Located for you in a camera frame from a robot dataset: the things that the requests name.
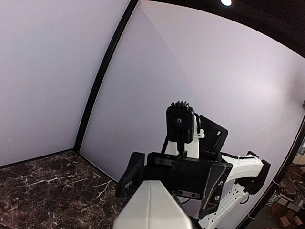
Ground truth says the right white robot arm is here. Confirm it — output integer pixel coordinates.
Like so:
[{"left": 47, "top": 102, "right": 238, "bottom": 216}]
[{"left": 113, "top": 106, "right": 270, "bottom": 229}]

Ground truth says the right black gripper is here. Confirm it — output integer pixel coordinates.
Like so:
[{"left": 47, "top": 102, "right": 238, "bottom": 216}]
[{"left": 115, "top": 152, "right": 233, "bottom": 219}]

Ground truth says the black frame post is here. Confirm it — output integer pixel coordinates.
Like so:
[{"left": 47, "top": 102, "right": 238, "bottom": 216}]
[
  {"left": 236, "top": 117, "right": 305, "bottom": 229},
  {"left": 73, "top": 0, "right": 138, "bottom": 154}
]

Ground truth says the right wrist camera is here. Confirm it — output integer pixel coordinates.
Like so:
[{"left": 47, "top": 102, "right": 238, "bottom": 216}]
[{"left": 161, "top": 101, "right": 205, "bottom": 159}]

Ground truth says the white remote control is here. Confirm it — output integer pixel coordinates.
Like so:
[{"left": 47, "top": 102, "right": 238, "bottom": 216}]
[{"left": 113, "top": 181, "right": 192, "bottom": 229}]

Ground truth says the left black frame post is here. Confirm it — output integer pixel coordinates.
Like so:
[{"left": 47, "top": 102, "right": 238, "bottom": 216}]
[{"left": 73, "top": 0, "right": 138, "bottom": 154}]

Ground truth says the right black frame post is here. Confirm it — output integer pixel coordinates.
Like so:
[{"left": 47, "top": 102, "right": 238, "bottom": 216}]
[{"left": 236, "top": 117, "right": 305, "bottom": 229}]

